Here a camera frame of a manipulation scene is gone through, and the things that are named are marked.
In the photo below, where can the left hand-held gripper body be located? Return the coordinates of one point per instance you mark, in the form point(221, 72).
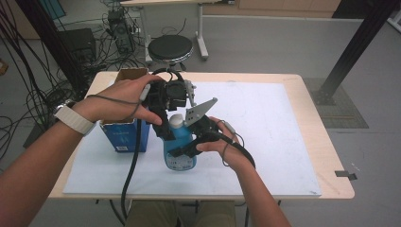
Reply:
point(170, 94)

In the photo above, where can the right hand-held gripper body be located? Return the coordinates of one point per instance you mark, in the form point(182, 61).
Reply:
point(201, 126)

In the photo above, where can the blue bottle with white cap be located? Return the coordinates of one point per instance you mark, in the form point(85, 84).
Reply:
point(181, 162)

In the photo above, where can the blue cardboard box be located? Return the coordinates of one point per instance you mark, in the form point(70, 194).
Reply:
point(124, 137)

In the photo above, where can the person's right hand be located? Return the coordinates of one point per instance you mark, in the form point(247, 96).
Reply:
point(231, 154)

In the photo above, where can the person's left hand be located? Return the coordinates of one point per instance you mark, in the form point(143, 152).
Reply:
point(119, 101)

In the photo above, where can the black round stool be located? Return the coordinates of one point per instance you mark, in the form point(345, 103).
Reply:
point(170, 47)

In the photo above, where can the person's legs in khaki trousers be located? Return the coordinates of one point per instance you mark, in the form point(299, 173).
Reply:
point(179, 214)

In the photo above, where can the white-legged desk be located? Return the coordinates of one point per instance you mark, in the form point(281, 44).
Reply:
point(201, 34)

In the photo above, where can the white table mat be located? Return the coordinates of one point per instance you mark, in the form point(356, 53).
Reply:
point(268, 142)

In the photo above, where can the black computer tower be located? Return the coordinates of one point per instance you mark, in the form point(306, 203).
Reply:
point(121, 33)

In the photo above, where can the black box case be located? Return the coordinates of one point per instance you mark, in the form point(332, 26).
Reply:
point(77, 44)

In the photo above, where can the teal panel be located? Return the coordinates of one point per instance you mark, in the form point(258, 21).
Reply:
point(53, 8)

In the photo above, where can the dark tape strip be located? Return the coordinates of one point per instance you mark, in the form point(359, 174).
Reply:
point(345, 175)

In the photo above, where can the dark slanted post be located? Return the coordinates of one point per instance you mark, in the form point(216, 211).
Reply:
point(53, 41)

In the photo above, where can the black metal post with base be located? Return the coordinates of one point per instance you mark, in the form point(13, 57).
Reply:
point(356, 44)

